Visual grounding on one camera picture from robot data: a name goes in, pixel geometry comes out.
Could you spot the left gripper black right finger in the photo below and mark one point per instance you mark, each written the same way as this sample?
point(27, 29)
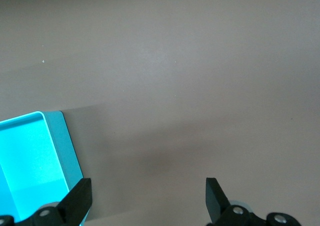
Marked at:
point(217, 203)

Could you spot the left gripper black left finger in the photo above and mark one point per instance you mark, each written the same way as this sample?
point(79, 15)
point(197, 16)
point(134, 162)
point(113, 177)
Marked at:
point(72, 203)

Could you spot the teal plastic storage bin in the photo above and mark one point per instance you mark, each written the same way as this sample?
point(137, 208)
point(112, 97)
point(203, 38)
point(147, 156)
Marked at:
point(25, 155)

